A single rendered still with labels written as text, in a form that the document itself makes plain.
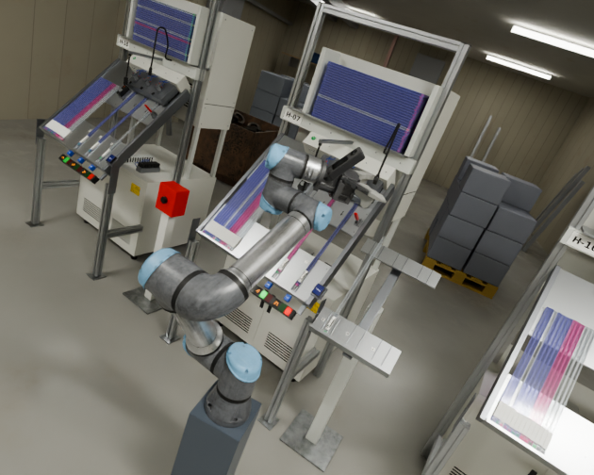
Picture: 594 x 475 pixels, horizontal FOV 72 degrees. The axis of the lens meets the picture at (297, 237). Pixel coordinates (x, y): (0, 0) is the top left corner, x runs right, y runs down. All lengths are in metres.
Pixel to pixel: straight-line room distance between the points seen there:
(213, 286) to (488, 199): 3.96
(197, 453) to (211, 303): 0.70
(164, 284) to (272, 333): 1.44
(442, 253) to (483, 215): 0.58
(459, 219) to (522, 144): 6.41
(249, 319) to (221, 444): 1.11
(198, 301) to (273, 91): 6.05
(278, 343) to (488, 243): 3.00
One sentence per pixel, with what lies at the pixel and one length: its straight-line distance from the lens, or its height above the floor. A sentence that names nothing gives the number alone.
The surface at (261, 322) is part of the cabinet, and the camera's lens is 2.37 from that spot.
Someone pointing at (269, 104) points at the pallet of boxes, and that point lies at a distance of 6.86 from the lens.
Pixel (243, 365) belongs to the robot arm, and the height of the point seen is 0.77.
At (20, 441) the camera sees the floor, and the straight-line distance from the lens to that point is 2.05.
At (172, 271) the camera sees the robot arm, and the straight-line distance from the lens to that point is 0.97.
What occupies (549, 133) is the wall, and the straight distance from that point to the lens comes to 11.01.
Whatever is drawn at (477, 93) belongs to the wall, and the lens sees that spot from 10.77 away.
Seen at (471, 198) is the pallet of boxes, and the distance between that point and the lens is 4.63.
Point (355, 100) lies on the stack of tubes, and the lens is 2.06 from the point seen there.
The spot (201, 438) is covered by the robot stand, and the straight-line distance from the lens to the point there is 1.46.
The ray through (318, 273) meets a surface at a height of 0.82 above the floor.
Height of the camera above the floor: 1.62
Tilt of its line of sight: 22 degrees down
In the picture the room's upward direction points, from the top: 20 degrees clockwise
